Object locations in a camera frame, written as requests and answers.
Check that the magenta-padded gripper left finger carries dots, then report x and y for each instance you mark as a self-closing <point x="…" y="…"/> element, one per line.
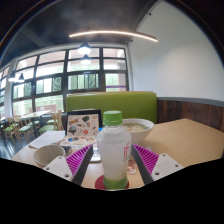
<point x="58" y="166"/>

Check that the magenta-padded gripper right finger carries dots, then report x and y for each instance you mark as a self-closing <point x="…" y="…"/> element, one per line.
<point x="166" y="165"/>

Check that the green-capped clear drink bottle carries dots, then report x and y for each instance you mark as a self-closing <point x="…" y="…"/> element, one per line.
<point x="113" y="153"/>

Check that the beige round cup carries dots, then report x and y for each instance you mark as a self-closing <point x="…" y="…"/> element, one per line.
<point x="48" y="155"/>

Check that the white paper sheet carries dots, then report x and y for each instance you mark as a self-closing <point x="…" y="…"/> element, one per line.
<point x="46" y="138"/>

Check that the colourful sticker sheet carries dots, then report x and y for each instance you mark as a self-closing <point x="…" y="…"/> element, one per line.
<point x="78" y="141"/>

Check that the flat round red coaster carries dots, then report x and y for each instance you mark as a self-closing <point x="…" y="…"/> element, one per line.
<point x="99" y="183"/>

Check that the white bowl of soup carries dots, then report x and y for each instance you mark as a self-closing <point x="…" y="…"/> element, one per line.
<point x="141" y="128"/>

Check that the group of green-seated wooden chairs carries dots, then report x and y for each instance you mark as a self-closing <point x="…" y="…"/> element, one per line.
<point x="25" y="128"/>

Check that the small blue-capped white tube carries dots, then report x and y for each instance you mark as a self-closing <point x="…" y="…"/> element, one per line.
<point x="100" y="129"/>

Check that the wooden dining table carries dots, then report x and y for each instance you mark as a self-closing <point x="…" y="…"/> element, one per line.
<point x="35" y="114"/>

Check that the green upholstered bench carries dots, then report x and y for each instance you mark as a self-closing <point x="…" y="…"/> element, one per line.
<point x="133" y="103"/>

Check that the large black-framed window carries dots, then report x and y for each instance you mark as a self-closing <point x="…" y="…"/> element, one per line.
<point x="50" y="68"/>

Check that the group of black pendant lamps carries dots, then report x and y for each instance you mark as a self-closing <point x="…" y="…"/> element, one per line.
<point x="84" y="49"/>

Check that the long curved ceiling light strip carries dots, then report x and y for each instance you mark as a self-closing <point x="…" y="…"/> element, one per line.
<point x="113" y="32"/>

